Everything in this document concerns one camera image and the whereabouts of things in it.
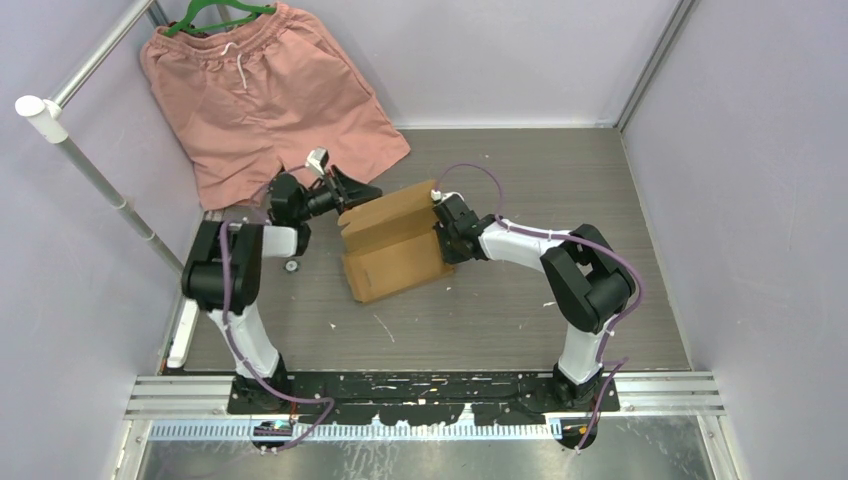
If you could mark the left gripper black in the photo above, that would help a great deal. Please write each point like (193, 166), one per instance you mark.
(347, 192)

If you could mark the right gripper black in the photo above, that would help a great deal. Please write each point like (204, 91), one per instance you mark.
(449, 257)

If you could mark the brown cardboard box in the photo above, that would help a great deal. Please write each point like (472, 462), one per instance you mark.
(391, 245)

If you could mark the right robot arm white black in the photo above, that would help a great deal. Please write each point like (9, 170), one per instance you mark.
(591, 284)

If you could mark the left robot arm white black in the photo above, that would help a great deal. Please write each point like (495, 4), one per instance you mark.
(223, 272)

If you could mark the pink shorts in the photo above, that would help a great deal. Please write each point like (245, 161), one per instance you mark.
(254, 101)

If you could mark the green clothes hanger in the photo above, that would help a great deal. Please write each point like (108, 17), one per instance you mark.
(204, 16)

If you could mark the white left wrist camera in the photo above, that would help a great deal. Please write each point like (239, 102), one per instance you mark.
(316, 161)

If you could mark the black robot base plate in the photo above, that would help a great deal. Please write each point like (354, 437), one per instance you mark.
(430, 398)

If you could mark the slotted aluminium rail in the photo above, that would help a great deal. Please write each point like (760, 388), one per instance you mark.
(278, 431)

